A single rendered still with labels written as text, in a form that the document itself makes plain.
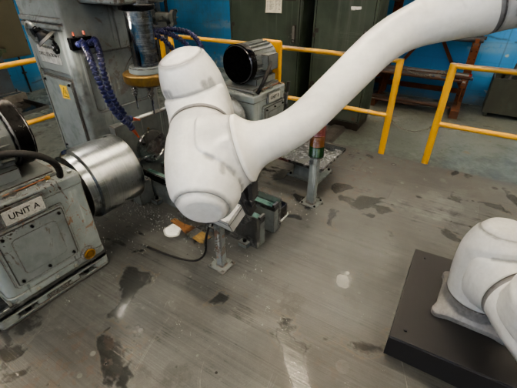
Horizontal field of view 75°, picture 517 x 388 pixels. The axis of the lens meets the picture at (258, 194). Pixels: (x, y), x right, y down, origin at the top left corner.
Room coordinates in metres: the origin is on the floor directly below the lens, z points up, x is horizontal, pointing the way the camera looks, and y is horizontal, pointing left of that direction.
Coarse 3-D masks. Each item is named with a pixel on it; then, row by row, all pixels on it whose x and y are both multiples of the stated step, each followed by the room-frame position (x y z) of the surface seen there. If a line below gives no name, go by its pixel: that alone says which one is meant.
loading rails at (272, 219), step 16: (160, 176) 1.23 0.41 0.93; (160, 192) 1.23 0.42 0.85; (176, 208) 1.18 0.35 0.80; (272, 208) 1.02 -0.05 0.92; (208, 224) 1.05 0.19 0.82; (240, 224) 0.97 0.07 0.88; (256, 224) 0.93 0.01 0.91; (272, 224) 1.02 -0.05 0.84; (240, 240) 0.95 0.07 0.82; (256, 240) 0.93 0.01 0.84
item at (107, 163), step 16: (80, 144) 1.05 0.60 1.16; (96, 144) 1.04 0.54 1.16; (112, 144) 1.06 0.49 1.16; (64, 160) 0.96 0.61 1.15; (80, 160) 0.95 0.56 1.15; (96, 160) 0.97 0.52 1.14; (112, 160) 1.00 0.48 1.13; (128, 160) 1.03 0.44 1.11; (80, 176) 0.91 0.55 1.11; (96, 176) 0.93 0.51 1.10; (112, 176) 0.96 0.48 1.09; (128, 176) 1.00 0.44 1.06; (144, 176) 1.05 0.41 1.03; (96, 192) 0.91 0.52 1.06; (112, 192) 0.94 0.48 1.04; (128, 192) 0.99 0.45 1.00; (96, 208) 0.90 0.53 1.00; (112, 208) 0.95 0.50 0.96
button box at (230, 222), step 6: (234, 210) 0.79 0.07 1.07; (240, 210) 0.80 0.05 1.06; (228, 216) 0.78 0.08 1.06; (234, 216) 0.78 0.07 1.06; (240, 216) 0.80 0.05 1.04; (216, 222) 0.80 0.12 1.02; (222, 222) 0.77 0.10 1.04; (228, 222) 0.76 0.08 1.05; (234, 222) 0.78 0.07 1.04; (228, 228) 0.77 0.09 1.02; (234, 228) 0.78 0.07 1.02
